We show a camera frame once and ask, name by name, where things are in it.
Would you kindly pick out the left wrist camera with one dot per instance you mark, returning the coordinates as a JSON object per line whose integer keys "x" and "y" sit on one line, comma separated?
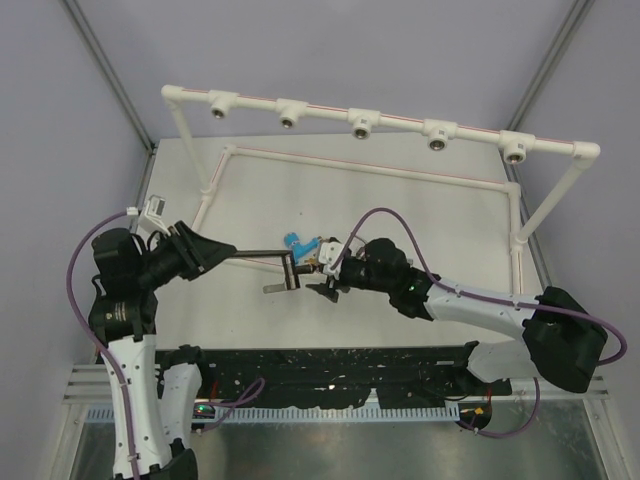
{"x": 149, "y": 217}

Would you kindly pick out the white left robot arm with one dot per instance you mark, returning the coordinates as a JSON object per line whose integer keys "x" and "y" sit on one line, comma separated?
{"x": 152, "y": 411}

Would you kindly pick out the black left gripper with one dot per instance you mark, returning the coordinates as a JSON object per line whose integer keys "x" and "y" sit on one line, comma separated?
{"x": 198, "y": 252}

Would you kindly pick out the dark long-spout faucet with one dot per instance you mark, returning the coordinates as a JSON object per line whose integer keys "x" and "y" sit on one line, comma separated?
{"x": 278, "y": 262}

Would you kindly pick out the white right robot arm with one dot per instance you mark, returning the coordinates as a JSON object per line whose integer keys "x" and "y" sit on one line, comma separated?
{"x": 547, "y": 336}

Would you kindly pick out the white slotted cable duct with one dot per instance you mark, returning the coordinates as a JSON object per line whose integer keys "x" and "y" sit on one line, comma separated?
{"x": 369, "y": 413}

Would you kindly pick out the white PVC pipe frame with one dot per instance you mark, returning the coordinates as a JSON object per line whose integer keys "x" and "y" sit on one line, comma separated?
{"x": 253, "y": 170}

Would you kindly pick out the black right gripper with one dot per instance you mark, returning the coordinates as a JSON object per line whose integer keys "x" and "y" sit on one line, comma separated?
{"x": 329, "y": 289}

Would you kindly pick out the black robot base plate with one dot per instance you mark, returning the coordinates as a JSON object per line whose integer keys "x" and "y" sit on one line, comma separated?
{"x": 341, "y": 378}

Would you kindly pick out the blue plastic faucet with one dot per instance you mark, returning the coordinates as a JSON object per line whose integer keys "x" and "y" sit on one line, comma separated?
{"x": 299, "y": 249}

